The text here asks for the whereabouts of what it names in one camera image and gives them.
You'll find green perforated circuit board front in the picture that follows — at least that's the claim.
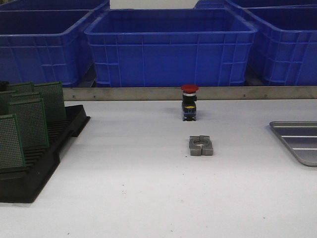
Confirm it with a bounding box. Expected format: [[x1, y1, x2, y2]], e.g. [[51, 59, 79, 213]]
[[0, 114, 25, 169]]

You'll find green circuit board rear right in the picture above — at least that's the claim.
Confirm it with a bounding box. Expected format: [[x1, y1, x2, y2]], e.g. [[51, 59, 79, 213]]
[[34, 81, 66, 121]]

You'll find green circuit board rear left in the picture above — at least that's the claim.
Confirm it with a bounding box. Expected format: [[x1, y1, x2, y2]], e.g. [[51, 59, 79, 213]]
[[6, 82, 34, 93]]

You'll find silver metal tray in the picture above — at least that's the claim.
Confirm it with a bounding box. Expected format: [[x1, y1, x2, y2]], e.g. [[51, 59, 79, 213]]
[[269, 121, 317, 167]]

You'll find black slotted board rack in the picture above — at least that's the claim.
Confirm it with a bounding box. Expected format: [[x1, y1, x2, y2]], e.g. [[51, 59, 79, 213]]
[[0, 105, 90, 203]]

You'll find green circuit board far left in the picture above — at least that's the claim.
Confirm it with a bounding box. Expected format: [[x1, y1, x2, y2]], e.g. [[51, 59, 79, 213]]
[[0, 90, 16, 115]]

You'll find red emergency stop button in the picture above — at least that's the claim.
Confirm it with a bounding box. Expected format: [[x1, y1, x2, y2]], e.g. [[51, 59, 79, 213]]
[[181, 84, 199, 121]]

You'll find grey split clamp block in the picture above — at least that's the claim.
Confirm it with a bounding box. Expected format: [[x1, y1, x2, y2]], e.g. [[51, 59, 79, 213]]
[[189, 135, 214, 156]]

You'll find blue plastic crate centre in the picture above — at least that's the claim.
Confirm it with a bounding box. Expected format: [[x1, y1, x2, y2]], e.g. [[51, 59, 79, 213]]
[[85, 9, 256, 87]]

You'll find blue plastic crate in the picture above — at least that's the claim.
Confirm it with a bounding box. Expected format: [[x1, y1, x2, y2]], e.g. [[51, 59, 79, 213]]
[[85, 9, 256, 87], [244, 7, 317, 86], [0, 10, 95, 87]]

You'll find blue crate far right back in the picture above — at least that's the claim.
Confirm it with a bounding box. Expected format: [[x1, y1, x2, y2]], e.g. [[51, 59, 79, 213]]
[[194, 0, 317, 9]]

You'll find blue plastic crate left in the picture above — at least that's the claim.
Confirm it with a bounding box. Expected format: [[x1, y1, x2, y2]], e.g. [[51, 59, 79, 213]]
[[0, 10, 95, 87]]

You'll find blue plastic crate right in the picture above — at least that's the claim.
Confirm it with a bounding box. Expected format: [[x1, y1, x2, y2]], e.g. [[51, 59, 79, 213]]
[[244, 7, 317, 86]]

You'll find blue crate far left back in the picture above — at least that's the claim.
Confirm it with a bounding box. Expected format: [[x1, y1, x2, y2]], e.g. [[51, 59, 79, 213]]
[[0, 0, 110, 11]]

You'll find stainless steel table rail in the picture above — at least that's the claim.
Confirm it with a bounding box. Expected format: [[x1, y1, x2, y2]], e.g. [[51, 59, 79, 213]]
[[63, 86, 317, 101]]

